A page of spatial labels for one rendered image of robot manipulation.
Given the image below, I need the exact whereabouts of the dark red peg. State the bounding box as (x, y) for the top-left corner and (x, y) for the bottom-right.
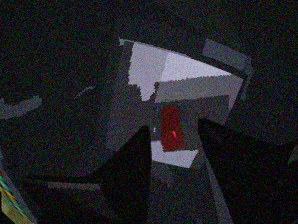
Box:
(161, 105), (184, 151)

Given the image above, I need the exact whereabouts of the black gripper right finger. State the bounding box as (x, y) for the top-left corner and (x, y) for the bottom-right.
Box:
(197, 117), (298, 224)

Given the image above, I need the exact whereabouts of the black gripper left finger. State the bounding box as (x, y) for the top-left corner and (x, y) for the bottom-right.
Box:
(21, 127), (152, 224)

